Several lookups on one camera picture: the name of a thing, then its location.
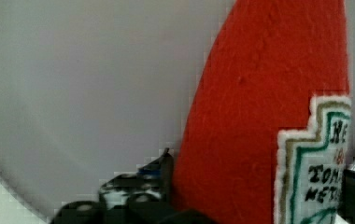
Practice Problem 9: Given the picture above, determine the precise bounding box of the grey round plate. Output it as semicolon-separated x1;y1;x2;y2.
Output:
0;0;355;220

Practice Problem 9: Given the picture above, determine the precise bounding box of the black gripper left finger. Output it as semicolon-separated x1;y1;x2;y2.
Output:
50;149;216;224

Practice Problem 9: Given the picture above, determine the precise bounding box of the red felt ketchup bottle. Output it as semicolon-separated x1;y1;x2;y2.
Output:
173;0;351;224

